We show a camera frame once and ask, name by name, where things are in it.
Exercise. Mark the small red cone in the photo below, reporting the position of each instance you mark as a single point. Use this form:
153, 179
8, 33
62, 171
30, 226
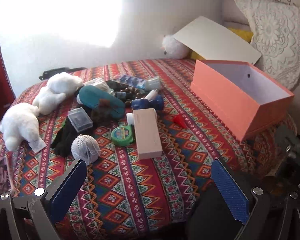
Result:
178, 120

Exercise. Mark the clear plastic bottle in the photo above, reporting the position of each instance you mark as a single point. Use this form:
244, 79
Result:
153, 82

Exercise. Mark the dark brown fuzzy cloth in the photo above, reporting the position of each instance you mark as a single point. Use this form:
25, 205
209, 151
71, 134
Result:
102, 110

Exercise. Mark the blue dumbbell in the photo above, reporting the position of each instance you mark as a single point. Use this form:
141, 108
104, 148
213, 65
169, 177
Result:
140, 103

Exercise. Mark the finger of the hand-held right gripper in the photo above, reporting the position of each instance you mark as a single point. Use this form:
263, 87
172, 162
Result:
210, 220

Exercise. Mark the round white plush bird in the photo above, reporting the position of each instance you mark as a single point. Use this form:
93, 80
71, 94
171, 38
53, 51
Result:
173, 46

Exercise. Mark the pink card sleeve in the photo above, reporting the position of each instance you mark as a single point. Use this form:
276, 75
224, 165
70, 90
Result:
3, 175

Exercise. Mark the black glove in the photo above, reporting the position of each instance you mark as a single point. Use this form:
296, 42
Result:
65, 135

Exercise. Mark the teal eye mask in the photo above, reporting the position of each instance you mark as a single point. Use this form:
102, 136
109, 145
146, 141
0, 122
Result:
100, 97

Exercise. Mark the green tape measure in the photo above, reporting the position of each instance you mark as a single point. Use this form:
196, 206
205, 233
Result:
121, 135

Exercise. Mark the small dark bottle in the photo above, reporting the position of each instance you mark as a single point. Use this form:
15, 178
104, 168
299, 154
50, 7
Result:
122, 95

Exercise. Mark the white medicine bottle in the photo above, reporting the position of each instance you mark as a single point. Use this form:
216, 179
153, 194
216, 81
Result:
151, 94

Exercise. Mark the clear plastic case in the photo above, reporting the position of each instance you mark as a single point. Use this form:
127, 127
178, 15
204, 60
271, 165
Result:
80, 120

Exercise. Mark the white lace pillow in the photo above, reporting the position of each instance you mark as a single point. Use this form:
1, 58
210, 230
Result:
277, 35

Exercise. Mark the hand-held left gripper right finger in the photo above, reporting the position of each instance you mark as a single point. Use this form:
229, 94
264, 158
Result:
230, 192

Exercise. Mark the long black tool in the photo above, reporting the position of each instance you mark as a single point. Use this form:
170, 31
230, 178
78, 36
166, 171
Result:
52, 73

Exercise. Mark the yellow cloth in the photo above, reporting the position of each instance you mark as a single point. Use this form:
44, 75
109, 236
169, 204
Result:
242, 33

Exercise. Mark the red patterned blanket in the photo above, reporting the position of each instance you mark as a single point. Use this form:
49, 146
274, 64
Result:
130, 180

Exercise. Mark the pale pink rectangular box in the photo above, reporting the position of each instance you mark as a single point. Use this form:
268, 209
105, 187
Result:
147, 132

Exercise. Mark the clear plastic bag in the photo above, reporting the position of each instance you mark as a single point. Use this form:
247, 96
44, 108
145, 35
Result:
97, 82

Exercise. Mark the cream cardboard box lid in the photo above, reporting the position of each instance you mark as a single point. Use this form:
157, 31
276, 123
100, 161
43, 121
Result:
215, 40

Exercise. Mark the white plush bear toy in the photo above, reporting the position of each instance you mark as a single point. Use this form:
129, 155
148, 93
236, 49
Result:
55, 90
20, 127

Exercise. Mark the battery blister pack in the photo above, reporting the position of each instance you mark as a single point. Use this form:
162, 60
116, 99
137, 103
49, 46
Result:
132, 80

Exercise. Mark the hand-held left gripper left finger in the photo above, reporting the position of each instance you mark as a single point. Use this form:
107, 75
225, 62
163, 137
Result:
65, 192

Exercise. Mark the pink cardboard storage box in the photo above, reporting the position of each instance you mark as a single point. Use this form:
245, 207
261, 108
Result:
222, 97

